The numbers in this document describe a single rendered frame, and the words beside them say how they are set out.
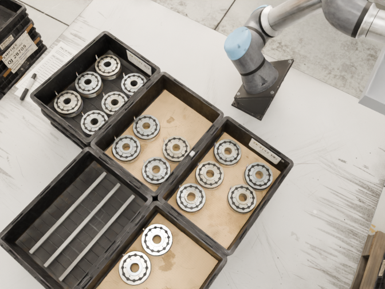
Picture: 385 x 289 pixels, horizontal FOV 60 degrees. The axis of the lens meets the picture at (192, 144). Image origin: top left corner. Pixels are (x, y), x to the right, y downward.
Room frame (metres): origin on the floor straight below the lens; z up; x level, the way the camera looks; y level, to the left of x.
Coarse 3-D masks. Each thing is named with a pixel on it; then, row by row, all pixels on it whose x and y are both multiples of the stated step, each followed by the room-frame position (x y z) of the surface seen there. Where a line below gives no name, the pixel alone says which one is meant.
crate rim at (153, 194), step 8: (160, 72) 0.73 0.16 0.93; (152, 80) 0.69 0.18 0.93; (176, 80) 0.70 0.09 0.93; (144, 88) 0.65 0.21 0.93; (184, 88) 0.67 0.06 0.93; (136, 96) 0.61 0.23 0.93; (200, 96) 0.65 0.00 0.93; (128, 104) 0.57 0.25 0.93; (208, 104) 0.62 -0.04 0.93; (120, 112) 0.53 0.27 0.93; (112, 120) 0.50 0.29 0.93; (216, 120) 0.56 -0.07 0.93; (104, 128) 0.46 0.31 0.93; (96, 136) 0.43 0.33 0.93; (200, 144) 0.46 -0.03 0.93; (104, 152) 0.38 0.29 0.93; (184, 160) 0.39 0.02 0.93; (120, 168) 0.33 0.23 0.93; (176, 168) 0.36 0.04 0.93; (128, 176) 0.31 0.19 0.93; (168, 176) 0.33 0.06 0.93; (144, 184) 0.29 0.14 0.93; (152, 192) 0.26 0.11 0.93
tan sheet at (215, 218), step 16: (240, 144) 0.52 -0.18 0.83; (208, 160) 0.44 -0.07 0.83; (240, 160) 0.46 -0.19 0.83; (256, 160) 0.47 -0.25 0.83; (192, 176) 0.37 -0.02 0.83; (208, 176) 0.38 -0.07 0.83; (224, 176) 0.39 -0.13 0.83; (240, 176) 0.40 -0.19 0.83; (256, 176) 0.40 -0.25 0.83; (176, 192) 0.30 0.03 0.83; (208, 192) 0.32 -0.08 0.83; (224, 192) 0.33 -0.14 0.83; (256, 192) 0.34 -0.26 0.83; (176, 208) 0.24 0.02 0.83; (208, 208) 0.26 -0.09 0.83; (224, 208) 0.27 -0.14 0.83; (208, 224) 0.20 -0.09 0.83; (224, 224) 0.21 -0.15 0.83; (240, 224) 0.22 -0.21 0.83; (224, 240) 0.16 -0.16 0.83
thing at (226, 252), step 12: (252, 132) 0.53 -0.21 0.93; (204, 144) 0.46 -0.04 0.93; (264, 144) 0.49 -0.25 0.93; (180, 168) 0.36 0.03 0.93; (288, 168) 0.42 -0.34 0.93; (168, 204) 0.23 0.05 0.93; (264, 204) 0.28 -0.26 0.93; (180, 216) 0.20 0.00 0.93; (192, 228) 0.17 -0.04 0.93; (240, 240) 0.15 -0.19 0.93; (228, 252) 0.11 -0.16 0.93
